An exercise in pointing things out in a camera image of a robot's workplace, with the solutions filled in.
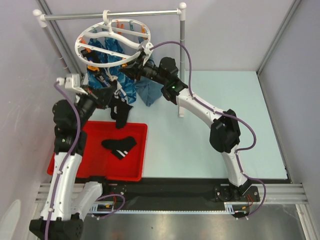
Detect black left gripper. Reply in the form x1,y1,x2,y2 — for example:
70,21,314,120
74,84,116,129

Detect black white-striped sock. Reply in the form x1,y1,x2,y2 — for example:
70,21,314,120
110,99,133,129
101,136,137,160

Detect yellow-orange clothes peg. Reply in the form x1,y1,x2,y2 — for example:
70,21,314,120
87,65,100,72

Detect white round clip hanger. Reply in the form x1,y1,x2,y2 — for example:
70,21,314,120
74,10,153,68

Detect black blue sunrise sock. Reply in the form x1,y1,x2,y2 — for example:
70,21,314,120
87,68,118,89

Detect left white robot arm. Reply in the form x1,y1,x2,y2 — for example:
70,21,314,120
29,85,115,240

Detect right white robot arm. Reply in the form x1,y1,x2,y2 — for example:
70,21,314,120
120,57,252,201

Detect teal t-shirt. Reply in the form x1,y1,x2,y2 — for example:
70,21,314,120
134,36,163,108

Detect blue shark-print shorts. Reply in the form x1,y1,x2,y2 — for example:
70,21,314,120
87,37,137,104

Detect red plastic tray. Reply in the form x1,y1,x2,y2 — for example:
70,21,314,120
47,120,148,181

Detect white metal clothes rack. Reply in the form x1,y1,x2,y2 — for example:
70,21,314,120
32,1,188,119

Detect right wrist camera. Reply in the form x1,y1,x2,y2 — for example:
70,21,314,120
139,40,153,62

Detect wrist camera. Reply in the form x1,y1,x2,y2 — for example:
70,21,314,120
56,73,86,94
139,40,153,62

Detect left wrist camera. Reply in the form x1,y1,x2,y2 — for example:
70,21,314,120
56,73,86,94

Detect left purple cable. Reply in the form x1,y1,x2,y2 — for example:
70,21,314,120
43,78,126,240

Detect purple cable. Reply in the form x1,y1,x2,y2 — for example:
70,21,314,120
43,78,126,240
149,41,267,221

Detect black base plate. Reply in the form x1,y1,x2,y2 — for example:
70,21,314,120
49,176,292,212

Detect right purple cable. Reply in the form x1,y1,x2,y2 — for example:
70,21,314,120
149,41,267,221

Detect aluminium frame rail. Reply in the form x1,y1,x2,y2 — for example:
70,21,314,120
34,182,310,213

